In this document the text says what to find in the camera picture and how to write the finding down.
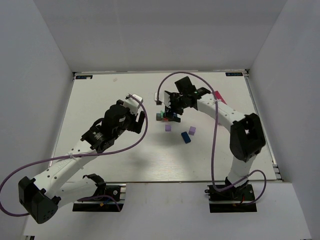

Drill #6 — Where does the left purple wood cube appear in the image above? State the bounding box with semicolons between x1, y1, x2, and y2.
165;124;172;132

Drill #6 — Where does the blue rectangular wood block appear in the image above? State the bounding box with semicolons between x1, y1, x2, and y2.
181;131;191;144

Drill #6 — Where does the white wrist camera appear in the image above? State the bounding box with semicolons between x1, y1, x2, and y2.
154;91;171;108
123;94;144;114

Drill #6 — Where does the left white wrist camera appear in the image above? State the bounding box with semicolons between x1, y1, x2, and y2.
123;94;144;114

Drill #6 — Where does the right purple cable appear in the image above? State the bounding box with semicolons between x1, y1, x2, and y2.
156;71;267;206

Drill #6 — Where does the dark blue letter cube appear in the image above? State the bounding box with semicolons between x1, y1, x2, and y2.
156;112;163;121

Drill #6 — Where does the right blue table sticker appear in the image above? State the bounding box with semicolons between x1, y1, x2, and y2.
225;72;243;77

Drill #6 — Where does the right purple wood cube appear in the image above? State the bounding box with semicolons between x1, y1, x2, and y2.
188;126;196;136

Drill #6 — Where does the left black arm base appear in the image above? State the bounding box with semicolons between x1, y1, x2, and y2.
72;183;126;213

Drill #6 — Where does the blue table sticker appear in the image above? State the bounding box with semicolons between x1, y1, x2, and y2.
225;72;243;77
75;75;93;80

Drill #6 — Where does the left blue table sticker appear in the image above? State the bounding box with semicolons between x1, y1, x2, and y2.
75;75;93;80

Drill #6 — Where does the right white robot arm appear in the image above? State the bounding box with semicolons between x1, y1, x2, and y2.
156;76;266;194

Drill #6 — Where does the purple wood cube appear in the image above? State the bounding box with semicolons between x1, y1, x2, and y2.
188;126;196;136
165;124;172;132

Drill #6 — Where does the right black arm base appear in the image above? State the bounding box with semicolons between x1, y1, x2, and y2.
204;184;257;213

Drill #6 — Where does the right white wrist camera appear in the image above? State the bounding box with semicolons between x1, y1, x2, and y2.
154;91;171;108

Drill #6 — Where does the pink plastic box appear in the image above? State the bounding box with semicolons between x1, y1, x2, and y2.
214;90;227;105

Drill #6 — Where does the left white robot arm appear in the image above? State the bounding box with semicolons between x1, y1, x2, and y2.
18;94;148;224

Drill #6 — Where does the green stepped wood block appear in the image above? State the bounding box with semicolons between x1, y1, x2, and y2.
160;111;166;119

